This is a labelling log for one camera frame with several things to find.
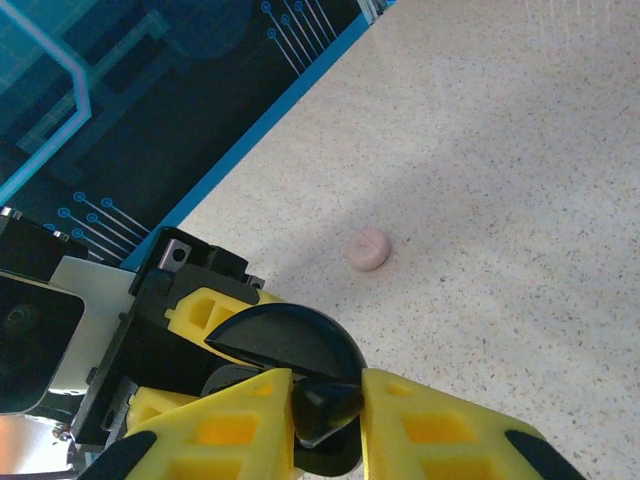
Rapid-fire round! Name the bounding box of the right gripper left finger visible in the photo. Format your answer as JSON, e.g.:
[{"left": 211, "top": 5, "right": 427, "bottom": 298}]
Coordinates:
[{"left": 82, "top": 367, "right": 297, "bottom": 480}]

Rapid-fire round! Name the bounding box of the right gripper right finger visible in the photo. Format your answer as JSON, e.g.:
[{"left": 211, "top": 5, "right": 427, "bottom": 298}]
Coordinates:
[{"left": 359, "top": 367, "right": 594, "bottom": 480}]

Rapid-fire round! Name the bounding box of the black earbud charging case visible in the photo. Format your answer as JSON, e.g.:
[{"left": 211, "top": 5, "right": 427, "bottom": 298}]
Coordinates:
[{"left": 202, "top": 302, "right": 370, "bottom": 476}]

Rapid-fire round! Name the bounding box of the pink earbud charging case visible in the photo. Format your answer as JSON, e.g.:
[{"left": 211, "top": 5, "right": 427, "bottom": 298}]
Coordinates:
[{"left": 345, "top": 225, "right": 392, "bottom": 273}]

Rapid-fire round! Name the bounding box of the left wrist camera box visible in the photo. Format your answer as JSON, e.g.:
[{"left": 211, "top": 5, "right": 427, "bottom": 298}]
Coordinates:
[{"left": 0, "top": 205, "right": 137, "bottom": 426}]

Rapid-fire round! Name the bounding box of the aluminium frame post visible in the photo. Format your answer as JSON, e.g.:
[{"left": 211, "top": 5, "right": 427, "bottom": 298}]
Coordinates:
[{"left": 360, "top": 0, "right": 399, "bottom": 21}]

